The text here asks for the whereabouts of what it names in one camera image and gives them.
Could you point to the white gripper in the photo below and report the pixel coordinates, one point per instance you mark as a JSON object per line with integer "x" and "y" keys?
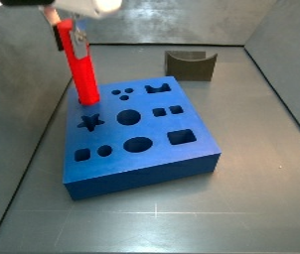
{"x": 92, "y": 8}

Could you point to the red hexagon prism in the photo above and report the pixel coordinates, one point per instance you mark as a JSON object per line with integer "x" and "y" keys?
{"x": 81, "y": 65}

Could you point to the blue shape sorting board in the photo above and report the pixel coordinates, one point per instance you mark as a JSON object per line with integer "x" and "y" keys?
{"x": 140, "y": 137}

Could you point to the black curved holder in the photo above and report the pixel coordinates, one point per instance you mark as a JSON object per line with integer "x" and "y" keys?
{"x": 190, "y": 66}

